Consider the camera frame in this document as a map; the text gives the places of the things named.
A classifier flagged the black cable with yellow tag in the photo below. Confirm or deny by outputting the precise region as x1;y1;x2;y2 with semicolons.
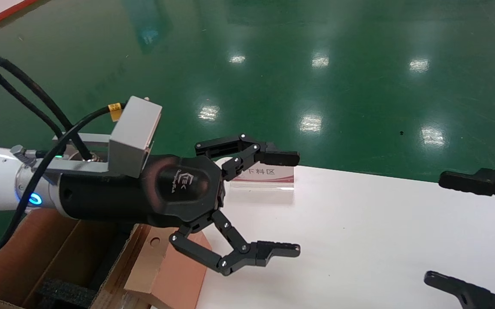
0;102;124;257

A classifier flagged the large open cardboard box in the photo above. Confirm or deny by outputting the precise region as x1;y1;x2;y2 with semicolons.
0;208;151;309

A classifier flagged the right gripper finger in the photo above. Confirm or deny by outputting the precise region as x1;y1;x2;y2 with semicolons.
439;167;495;214
424;270;495;309

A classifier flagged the small cardboard box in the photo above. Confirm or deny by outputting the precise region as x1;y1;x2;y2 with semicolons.
123;224;212;309

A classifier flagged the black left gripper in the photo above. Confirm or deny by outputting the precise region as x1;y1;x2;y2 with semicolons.
57;154;225;235

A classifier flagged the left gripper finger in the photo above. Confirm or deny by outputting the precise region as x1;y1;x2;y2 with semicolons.
169;209;302;276
195;134;300;181

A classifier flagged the acrylic sign with Chinese text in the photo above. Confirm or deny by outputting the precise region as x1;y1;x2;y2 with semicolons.
229;165;295;191

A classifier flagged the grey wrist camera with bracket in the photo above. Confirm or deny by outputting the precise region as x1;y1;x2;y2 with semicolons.
52;96;163;179

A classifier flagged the black foam padding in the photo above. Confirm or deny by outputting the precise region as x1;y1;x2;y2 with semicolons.
37;223;134;309

